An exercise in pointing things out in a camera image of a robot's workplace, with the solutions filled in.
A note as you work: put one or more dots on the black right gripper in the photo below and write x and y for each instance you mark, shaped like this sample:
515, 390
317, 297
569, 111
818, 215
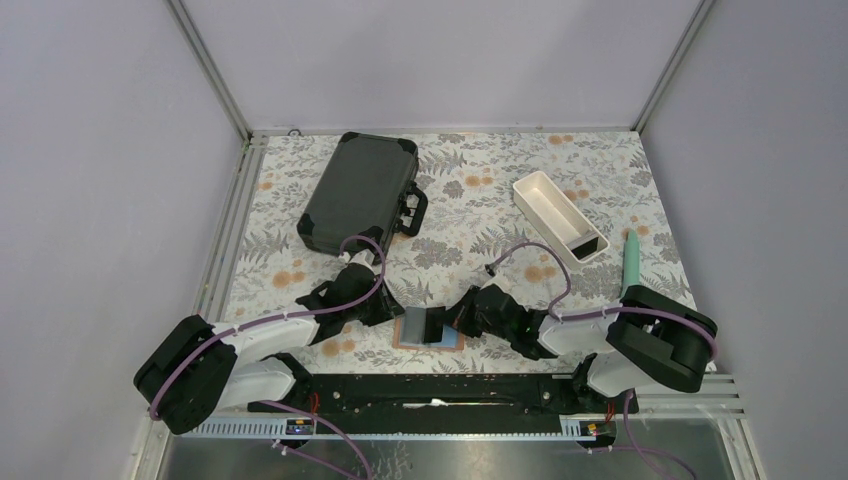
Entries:
459, 315

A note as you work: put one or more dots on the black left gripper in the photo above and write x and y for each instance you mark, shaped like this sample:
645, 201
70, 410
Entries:
387, 307

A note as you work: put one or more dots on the white rectangular plastic tray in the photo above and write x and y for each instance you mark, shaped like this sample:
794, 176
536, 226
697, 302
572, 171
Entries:
555, 217

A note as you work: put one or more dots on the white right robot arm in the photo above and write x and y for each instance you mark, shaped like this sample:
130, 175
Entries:
645, 338

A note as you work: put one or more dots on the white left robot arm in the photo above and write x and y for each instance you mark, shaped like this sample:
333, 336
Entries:
201, 368

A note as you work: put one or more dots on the black card in tray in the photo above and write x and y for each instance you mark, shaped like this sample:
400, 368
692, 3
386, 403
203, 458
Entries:
584, 247

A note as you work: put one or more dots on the floral patterned table mat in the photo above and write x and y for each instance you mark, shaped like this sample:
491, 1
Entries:
471, 220

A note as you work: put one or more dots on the black hard carrying case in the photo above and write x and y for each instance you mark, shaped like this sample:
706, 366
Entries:
368, 188

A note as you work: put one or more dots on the mint green cylindrical tube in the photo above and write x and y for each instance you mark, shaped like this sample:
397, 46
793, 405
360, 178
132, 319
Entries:
631, 274

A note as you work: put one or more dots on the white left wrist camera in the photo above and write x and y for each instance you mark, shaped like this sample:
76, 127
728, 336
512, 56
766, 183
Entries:
364, 257

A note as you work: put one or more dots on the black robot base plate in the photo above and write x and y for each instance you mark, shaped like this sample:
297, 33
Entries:
451, 404

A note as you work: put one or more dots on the aluminium frame rail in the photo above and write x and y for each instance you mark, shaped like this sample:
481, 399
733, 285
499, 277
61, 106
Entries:
213, 295

